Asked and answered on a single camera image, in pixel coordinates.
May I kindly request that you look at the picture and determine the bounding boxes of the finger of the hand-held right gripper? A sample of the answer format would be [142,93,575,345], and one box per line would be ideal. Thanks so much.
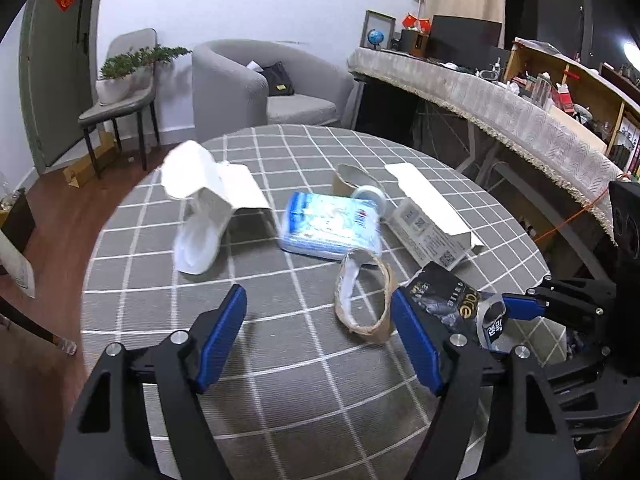
[542,342,613,388]
[502,275,617,332]

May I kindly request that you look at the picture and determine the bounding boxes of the black monitor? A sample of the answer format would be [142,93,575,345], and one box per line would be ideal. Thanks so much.
[429,15,503,63]

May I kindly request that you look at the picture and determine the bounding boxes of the orange cable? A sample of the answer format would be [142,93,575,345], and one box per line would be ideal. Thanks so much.
[535,175,631,241]

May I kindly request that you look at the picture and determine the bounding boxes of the picture frame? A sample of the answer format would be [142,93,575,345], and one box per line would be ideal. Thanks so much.
[360,10,397,51]

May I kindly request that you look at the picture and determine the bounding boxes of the black snack packet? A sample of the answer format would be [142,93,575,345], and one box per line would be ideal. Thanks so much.
[404,261,511,353]

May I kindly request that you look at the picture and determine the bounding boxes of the white carton box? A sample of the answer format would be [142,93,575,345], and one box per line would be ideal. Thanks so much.
[384,162,485,267]

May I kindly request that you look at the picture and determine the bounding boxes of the torn brown paper ring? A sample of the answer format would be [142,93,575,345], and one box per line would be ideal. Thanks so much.
[334,247,398,345]

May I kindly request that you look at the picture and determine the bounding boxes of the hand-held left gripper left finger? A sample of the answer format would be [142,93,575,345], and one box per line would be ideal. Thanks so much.
[54,284,248,480]

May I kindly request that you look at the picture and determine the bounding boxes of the flat cardboard box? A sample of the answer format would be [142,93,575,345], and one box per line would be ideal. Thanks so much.
[62,132,118,188]

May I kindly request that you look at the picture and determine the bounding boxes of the clear plastic cup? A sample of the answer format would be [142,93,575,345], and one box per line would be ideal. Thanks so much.
[350,185,388,223]

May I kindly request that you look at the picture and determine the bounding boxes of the wooden desk shelf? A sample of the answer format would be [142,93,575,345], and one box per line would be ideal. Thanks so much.
[502,37,640,176]

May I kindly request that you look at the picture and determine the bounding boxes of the blue tissue pack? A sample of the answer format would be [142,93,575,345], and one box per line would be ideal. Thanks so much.
[277,191,385,262]

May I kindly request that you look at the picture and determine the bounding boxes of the grey dining chair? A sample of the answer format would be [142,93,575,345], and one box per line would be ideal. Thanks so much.
[78,28,161,178]

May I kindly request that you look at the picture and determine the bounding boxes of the brown tape roll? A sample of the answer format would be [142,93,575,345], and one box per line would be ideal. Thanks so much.
[332,164,386,198]

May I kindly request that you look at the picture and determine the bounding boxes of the grey door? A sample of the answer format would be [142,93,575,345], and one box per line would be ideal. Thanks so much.
[19,0,108,168]

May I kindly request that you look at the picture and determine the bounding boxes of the white torn paper carton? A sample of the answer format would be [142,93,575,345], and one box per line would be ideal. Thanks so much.
[160,140,273,217]

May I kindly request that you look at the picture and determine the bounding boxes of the small red flags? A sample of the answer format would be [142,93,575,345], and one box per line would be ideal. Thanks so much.
[402,12,432,33]

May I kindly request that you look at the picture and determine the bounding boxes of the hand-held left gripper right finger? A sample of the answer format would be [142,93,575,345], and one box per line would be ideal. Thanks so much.
[391,287,583,480]

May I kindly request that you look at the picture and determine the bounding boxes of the long desk beige cloth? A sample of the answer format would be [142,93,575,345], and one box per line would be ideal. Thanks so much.
[347,47,640,243]

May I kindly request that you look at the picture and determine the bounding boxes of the black cushion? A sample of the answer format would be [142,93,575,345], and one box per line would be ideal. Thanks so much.
[260,62,296,97]

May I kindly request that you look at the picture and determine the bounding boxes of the round table grey checked cloth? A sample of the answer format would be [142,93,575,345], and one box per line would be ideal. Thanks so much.
[80,124,568,480]

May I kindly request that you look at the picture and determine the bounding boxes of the grey armchair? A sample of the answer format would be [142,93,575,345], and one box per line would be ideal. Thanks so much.
[191,39,356,143]

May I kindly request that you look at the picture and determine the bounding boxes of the potted plant white pot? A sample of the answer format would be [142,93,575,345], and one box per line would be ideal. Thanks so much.
[96,55,138,107]

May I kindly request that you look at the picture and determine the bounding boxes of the brown wooden box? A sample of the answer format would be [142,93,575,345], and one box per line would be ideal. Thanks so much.
[400,29,431,57]

